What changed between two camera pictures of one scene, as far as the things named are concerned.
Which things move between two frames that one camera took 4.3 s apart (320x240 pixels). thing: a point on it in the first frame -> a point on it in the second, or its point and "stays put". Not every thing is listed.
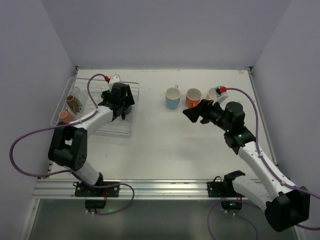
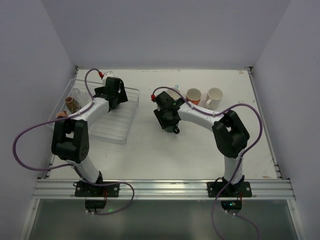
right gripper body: (203, 113) -> (161, 119)
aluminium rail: (129, 189) stays put
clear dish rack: (82, 95) stays put
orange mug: (193, 97) stays put
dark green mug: (128, 110) -> (172, 129)
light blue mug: (173, 95) stays put
